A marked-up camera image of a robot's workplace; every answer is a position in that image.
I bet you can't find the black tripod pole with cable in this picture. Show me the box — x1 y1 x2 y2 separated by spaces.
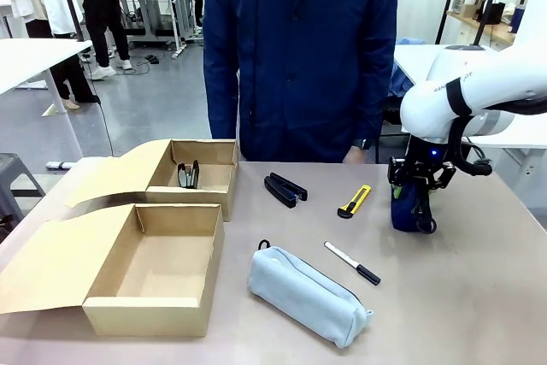
55 0 115 157

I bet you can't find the black stapler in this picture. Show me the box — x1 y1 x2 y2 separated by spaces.
262 172 309 210

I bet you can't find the light blue pencil case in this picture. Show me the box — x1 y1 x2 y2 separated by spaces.
247 238 374 350

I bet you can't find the white pen with black cap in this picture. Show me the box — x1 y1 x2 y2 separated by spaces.
323 240 382 286

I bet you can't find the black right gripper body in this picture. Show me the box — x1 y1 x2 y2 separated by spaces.
399 136 448 182

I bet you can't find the yellow black utility knife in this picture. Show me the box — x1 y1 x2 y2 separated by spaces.
337 184 373 220

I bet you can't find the small cardboard box with lid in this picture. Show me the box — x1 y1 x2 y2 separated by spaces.
63 138 239 223

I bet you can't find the grey metal stool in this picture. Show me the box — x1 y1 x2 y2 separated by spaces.
0 152 46 233

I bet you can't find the person in black clothes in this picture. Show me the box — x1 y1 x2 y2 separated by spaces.
69 0 134 81

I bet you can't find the grey background workbench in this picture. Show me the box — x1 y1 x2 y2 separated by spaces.
115 0 194 60

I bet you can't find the small black shiny object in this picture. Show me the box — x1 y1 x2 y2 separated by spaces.
176 159 201 190

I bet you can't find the person's left hand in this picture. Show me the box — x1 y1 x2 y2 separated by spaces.
343 144 367 165

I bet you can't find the white table with white legs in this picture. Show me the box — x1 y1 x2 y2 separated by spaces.
0 38 93 161

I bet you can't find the white table with rounded edge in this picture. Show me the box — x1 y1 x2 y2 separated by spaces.
392 43 547 195

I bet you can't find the blue cloth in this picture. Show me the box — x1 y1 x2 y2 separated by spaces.
389 60 416 97

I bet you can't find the person in white coat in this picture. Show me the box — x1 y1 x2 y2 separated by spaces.
32 0 102 110

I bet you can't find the dark blue bottle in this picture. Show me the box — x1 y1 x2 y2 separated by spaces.
509 4 525 35

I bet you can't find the large open cardboard box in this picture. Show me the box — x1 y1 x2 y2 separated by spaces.
0 203 226 338

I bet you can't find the person in blue coat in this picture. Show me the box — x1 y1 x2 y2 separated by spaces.
203 0 399 165

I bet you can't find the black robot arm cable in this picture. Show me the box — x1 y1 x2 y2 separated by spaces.
445 77 493 177

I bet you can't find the wooden shelf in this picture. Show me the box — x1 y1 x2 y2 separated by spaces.
445 9 516 46

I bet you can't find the navy blue pencil case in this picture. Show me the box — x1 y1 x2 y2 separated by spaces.
390 183 438 234

